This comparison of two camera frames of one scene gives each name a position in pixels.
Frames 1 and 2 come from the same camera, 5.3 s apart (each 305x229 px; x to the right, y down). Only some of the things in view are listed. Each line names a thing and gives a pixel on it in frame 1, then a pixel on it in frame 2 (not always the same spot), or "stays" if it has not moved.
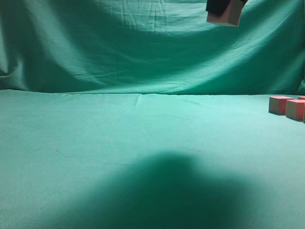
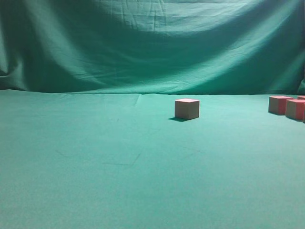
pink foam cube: x=294 y=109 stays
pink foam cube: x=277 y=105 stays
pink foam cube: x=232 y=15 → x=186 y=108
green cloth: x=142 y=114 stays
